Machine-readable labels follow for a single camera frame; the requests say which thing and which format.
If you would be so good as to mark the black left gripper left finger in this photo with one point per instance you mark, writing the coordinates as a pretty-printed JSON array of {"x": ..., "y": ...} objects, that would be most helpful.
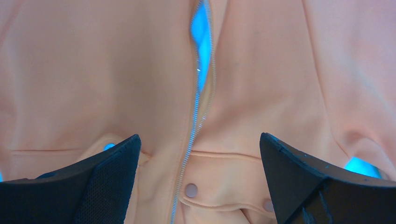
[{"x": 95, "y": 190}]

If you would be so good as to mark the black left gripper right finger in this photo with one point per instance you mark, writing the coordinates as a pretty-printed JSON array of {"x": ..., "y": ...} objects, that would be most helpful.
[{"x": 308, "y": 190}]

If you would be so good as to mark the orange zip jacket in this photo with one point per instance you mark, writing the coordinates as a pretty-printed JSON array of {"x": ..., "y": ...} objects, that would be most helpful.
[{"x": 198, "y": 81}]

